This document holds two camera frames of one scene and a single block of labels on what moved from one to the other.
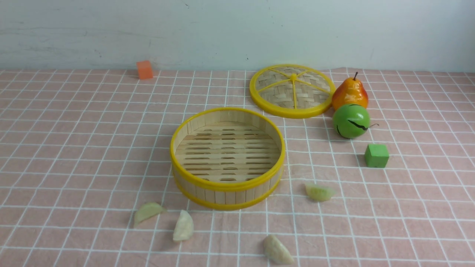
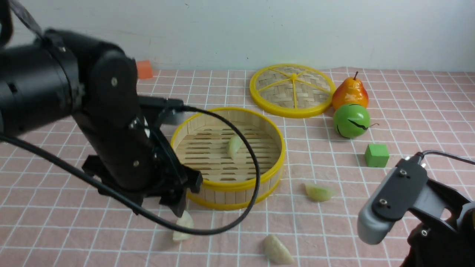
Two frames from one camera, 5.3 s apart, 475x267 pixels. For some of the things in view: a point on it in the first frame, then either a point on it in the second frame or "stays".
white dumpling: x=184 y=227 stays
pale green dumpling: x=318 y=193 stays
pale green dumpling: x=147 y=210 -> x=235 y=145
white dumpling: x=275 y=251 stays
